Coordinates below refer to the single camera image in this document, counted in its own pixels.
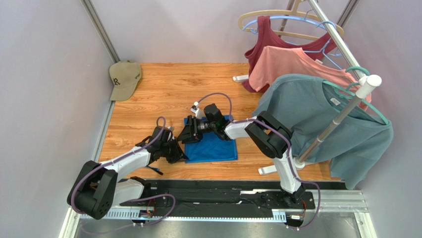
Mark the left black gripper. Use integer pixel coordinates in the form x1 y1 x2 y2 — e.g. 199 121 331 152
160 137 189 164

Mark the blue cloth napkin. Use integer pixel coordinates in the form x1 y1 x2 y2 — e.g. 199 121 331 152
184 132 238 163

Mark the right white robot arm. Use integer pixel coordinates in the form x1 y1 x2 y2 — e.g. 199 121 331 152
177 111 305 203

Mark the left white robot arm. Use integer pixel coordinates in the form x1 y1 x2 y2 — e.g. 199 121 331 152
67 126 188 220

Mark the black fork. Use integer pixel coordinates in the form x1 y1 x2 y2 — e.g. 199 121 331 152
146 166 163 176

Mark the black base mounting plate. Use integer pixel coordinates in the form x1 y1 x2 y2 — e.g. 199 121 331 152
121 180 316 218

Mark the beige baseball cap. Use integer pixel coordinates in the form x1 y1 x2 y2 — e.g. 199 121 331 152
109 61 142 101

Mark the salmon pink t-shirt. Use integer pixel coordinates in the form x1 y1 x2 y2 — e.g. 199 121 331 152
243 46 358 93

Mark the maroon tank top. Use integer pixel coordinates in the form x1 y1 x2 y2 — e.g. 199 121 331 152
245 16 336 74

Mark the teal t-shirt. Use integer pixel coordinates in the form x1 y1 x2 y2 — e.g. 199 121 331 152
253 74 393 189

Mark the light blue hanger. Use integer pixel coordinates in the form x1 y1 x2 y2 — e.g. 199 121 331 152
240 16 352 70

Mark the teal green hanger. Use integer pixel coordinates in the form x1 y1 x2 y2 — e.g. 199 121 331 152
323 66 389 125

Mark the beige wooden hanger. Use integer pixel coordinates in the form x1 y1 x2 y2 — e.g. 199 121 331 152
238 0 325 41

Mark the metal clothes rack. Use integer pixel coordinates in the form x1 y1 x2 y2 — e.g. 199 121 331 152
231 0 382 176

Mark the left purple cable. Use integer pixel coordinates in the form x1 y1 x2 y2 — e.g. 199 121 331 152
69 116 177 232

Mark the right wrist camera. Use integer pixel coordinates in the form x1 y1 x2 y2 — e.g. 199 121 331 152
190 102 226 123

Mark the aluminium frame rail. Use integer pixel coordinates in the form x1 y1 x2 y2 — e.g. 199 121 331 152
67 184 375 229

